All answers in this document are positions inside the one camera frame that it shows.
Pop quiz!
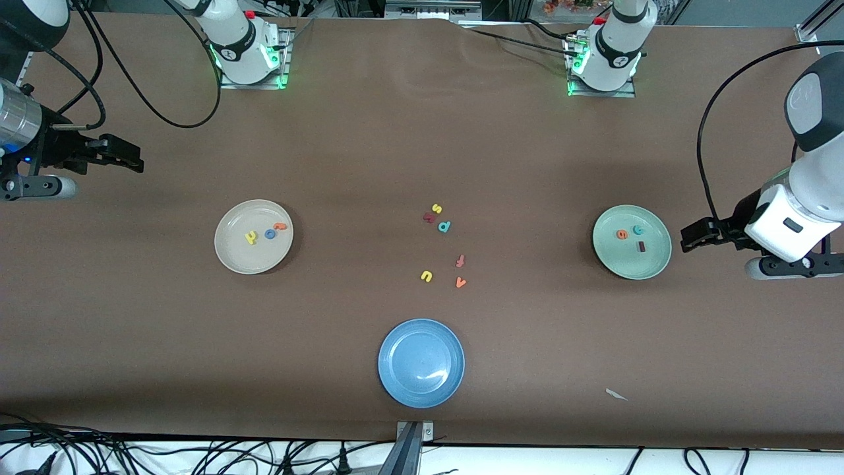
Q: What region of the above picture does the green plate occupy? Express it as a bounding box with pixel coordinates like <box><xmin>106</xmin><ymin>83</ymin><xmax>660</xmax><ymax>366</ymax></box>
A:
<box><xmin>592</xmin><ymin>205</ymin><xmax>673</xmax><ymax>280</ymax></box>

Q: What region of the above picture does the beige brown plate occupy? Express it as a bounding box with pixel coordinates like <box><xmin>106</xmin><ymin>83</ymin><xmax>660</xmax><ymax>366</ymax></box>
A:
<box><xmin>214</xmin><ymin>199</ymin><xmax>295</xmax><ymax>275</ymax></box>

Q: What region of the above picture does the brown table cover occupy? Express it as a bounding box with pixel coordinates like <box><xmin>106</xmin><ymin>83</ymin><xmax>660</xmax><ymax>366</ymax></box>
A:
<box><xmin>0</xmin><ymin>12</ymin><xmax>844</xmax><ymax>449</ymax></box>

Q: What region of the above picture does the blue plate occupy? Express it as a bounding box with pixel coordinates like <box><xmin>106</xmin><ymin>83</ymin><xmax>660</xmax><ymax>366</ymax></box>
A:
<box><xmin>378</xmin><ymin>319</ymin><xmax>466</xmax><ymax>409</ymax></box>

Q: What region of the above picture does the white power strip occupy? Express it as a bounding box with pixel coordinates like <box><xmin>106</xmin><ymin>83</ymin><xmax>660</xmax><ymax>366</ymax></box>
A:
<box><xmin>384</xmin><ymin>0</ymin><xmax>483</xmax><ymax>20</ymax></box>

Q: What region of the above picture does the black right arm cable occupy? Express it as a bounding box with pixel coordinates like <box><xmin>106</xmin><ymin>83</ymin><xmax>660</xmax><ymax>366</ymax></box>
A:
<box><xmin>49</xmin><ymin>0</ymin><xmax>223</xmax><ymax>129</ymax></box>

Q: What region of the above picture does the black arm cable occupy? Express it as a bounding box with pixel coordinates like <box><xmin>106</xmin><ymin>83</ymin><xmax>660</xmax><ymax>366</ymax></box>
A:
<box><xmin>49</xmin><ymin>0</ymin><xmax>223</xmax><ymax>129</ymax></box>
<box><xmin>697</xmin><ymin>41</ymin><xmax>844</xmax><ymax>225</ymax></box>

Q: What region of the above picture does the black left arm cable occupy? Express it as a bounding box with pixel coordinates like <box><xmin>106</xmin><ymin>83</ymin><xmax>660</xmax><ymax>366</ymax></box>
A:
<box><xmin>697</xmin><ymin>41</ymin><xmax>844</xmax><ymax>225</ymax></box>

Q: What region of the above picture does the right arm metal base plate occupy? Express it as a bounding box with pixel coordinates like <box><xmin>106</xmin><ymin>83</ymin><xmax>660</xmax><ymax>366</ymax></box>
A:
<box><xmin>220</xmin><ymin>26</ymin><xmax>294</xmax><ymax>90</ymax></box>

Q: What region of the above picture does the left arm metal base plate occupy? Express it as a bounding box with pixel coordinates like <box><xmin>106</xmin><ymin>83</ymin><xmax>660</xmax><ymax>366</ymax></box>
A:
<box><xmin>566</xmin><ymin>36</ymin><xmax>637</xmax><ymax>98</ymax></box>

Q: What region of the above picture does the looped black floor cable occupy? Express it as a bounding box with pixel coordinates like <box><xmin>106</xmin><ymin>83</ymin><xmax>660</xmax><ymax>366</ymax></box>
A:
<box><xmin>682</xmin><ymin>447</ymin><xmax>749</xmax><ymax>475</ymax></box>

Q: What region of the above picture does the short black base cable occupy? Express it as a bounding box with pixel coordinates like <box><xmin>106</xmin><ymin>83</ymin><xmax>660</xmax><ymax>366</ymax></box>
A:
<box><xmin>521</xmin><ymin>18</ymin><xmax>581</xmax><ymax>42</ymax></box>

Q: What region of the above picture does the long black base cable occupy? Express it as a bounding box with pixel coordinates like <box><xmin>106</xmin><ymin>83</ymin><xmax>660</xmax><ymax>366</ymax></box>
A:
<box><xmin>462</xmin><ymin>25</ymin><xmax>581</xmax><ymax>57</ymax></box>

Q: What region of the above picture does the thick black floor cable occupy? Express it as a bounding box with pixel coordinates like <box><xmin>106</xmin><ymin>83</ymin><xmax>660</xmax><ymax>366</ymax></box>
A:
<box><xmin>0</xmin><ymin>412</ymin><xmax>142</xmax><ymax>475</ymax></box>

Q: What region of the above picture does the silver metal bracket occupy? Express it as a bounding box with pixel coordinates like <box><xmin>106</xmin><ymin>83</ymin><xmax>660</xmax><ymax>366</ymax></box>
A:
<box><xmin>396</xmin><ymin>420</ymin><xmax>435</xmax><ymax>443</ymax></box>

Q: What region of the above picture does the grey mount post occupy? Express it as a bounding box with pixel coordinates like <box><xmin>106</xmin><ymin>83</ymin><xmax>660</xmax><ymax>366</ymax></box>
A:
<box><xmin>377</xmin><ymin>422</ymin><xmax>423</xmax><ymax>475</ymax></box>

